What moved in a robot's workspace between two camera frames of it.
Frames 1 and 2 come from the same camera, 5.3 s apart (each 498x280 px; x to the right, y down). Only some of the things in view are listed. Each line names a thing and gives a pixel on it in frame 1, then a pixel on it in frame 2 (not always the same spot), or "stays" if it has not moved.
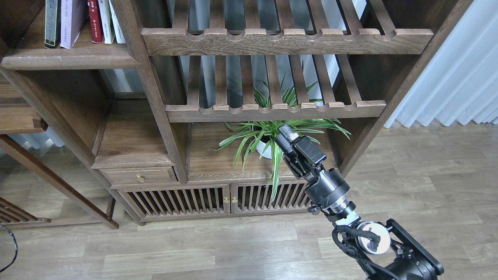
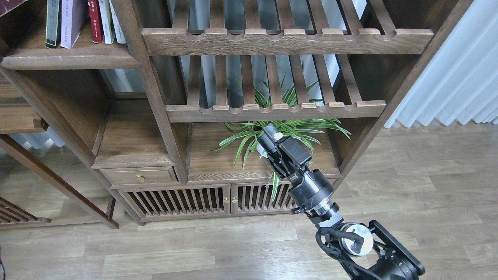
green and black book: x=52 y=23 stays
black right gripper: x=325 y=188 -> x=309 y=189
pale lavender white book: x=74 y=13 stays
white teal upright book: x=120 y=37 stays
